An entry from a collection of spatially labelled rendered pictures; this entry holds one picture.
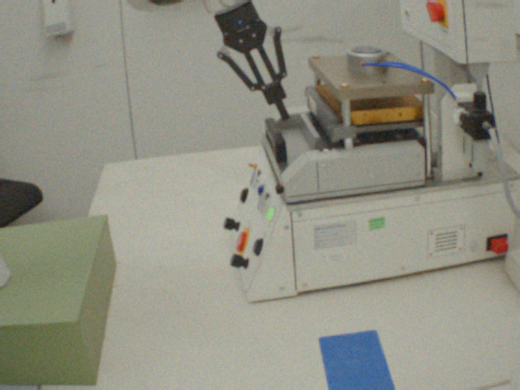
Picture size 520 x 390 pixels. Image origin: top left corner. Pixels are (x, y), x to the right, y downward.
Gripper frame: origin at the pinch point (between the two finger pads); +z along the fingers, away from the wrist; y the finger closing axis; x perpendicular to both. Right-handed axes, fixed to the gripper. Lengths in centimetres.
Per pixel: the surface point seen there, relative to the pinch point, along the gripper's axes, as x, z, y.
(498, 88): -61, 42, -65
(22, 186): -130, 24, 101
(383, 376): 46, 32, 3
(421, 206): 16.9, 23.0, -15.3
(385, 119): 10.2, 7.9, -15.9
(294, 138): -4.5, 9.6, 0.1
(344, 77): 5.6, -0.8, -12.4
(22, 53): -156, -22, 83
